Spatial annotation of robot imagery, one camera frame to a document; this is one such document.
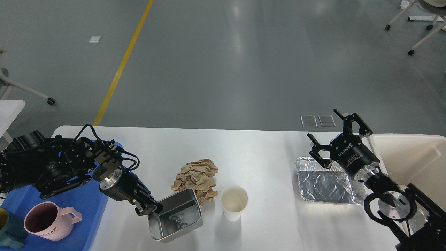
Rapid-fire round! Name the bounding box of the office chair base left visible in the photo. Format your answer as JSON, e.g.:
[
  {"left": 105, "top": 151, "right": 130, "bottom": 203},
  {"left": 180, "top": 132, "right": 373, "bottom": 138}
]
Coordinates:
[{"left": 0, "top": 46, "right": 56, "bottom": 106}]

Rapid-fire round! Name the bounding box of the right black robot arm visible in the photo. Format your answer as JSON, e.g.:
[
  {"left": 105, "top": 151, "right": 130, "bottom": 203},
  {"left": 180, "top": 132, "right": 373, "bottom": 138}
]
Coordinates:
[{"left": 307, "top": 109, "right": 446, "bottom": 251}]

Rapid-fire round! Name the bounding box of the square steel tray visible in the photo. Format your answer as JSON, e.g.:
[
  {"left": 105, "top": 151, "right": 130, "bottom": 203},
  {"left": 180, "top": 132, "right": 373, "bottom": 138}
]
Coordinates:
[{"left": 148, "top": 188, "right": 204, "bottom": 243}]

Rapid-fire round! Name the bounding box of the pink ribbed mug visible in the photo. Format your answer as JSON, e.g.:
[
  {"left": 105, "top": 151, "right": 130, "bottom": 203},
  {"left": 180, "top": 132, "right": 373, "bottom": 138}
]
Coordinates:
[{"left": 23, "top": 201, "right": 83, "bottom": 241}]

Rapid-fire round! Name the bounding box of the white paper cup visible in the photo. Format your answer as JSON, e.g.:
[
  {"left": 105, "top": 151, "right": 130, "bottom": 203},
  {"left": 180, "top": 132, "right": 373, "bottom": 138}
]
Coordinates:
[{"left": 220, "top": 185, "right": 249, "bottom": 221}]

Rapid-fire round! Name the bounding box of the white side table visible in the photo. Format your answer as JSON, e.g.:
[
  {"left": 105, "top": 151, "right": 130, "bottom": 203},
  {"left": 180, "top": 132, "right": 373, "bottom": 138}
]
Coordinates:
[{"left": 0, "top": 100, "right": 26, "bottom": 143}]

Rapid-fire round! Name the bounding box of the clear floor plate right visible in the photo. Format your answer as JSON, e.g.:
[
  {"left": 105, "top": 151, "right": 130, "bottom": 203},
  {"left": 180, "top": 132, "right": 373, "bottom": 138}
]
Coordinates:
[{"left": 318, "top": 115, "right": 336, "bottom": 127}]

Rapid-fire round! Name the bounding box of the crumpled brown paper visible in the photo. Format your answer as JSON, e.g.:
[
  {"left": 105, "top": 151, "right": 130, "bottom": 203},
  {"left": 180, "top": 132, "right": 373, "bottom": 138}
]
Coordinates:
[{"left": 171, "top": 159, "right": 219, "bottom": 207}]

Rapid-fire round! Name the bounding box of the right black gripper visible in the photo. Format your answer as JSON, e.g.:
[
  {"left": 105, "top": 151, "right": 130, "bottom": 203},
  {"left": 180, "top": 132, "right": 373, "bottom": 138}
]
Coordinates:
[{"left": 307, "top": 109, "right": 380, "bottom": 181}]

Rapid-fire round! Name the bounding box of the clear floor plate left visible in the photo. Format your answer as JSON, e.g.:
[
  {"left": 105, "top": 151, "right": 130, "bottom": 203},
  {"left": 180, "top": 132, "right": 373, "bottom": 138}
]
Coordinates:
[{"left": 301, "top": 115, "right": 318, "bottom": 127}]

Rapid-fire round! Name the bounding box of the clear floor plate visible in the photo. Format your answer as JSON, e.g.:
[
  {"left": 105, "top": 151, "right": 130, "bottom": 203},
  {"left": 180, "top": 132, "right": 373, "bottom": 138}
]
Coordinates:
[
  {"left": 301, "top": 115, "right": 318, "bottom": 127},
  {"left": 318, "top": 115, "right": 336, "bottom": 127}
]

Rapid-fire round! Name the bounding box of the white paper on floor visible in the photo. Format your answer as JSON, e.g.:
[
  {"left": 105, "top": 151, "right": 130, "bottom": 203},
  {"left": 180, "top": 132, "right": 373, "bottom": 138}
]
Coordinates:
[{"left": 88, "top": 36, "right": 102, "bottom": 43}]

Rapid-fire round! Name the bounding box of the white rolling stand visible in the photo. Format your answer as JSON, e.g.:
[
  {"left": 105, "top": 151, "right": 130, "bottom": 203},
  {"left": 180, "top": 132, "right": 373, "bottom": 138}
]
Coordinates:
[{"left": 385, "top": 0, "right": 446, "bottom": 56}]

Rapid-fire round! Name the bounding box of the teal mug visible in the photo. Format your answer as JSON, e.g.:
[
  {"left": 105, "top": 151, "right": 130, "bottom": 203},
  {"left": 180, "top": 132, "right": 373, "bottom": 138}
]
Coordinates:
[{"left": 0, "top": 208, "right": 28, "bottom": 250}]

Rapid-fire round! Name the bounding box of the blue plastic tray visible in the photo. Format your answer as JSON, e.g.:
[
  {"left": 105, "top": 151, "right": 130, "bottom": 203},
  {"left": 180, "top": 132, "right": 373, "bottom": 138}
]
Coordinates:
[{"left": 1, "top": 180, "right": 109, "bottom": 251}]

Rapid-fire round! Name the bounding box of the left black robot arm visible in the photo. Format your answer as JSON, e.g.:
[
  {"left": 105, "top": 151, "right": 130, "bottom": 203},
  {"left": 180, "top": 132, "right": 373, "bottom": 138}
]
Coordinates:
[{"left": 1, "top": 124, "right": 163, "bottom": 216}]

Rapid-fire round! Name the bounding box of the beige plastic bin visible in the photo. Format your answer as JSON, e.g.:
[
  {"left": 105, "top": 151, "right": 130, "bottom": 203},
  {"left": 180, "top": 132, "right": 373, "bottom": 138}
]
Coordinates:
[{"left": 368, "top": 134, "right": 446, "bottom": 210}]

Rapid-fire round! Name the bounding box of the aluminium foil tray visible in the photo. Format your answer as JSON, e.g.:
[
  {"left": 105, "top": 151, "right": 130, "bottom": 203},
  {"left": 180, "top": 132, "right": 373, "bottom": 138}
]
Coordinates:
[{"left": 296, "top": 156, "right": 367, "bottom": 205}]

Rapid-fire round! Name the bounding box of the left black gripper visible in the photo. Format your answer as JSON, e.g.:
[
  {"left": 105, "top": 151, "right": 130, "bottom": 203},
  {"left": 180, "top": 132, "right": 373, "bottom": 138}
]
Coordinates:
[{"left": 99, "top": 169, "right": 163, "bottom": 216}]

